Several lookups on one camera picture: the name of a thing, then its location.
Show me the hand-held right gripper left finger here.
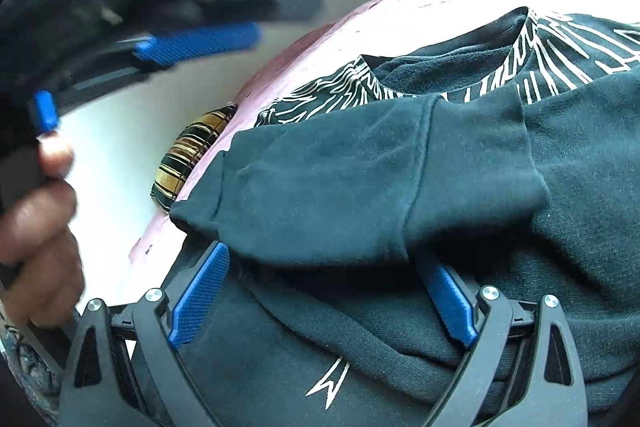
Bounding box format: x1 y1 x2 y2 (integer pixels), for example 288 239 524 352
59 241 232 427

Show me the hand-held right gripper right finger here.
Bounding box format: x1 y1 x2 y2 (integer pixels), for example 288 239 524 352
417 252 588 427

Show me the dark green printed sweatshirt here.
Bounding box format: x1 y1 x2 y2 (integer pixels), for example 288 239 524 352
170 7 640 427

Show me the person's left hand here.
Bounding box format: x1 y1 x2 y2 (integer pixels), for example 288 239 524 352
0 134 86 328

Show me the gold black striped cloth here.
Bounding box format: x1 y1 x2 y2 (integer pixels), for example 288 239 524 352
151 104 237 214

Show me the pink dotted bedsheet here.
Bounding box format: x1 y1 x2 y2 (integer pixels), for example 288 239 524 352
129 0 636 265

